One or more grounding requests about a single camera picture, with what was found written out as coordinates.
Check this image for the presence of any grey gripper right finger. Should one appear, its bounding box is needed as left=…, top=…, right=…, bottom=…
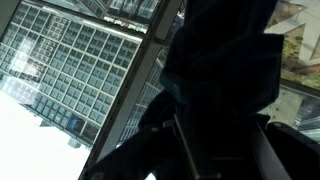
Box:
left=248, top=116, right=292, bottom=180

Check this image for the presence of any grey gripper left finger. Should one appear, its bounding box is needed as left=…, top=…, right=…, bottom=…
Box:
left=163, top=113, right=214, bottom=180

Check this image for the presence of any dark blue shirt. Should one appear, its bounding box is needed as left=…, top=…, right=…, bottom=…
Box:
left=138, top=0, right=284, bottom=155

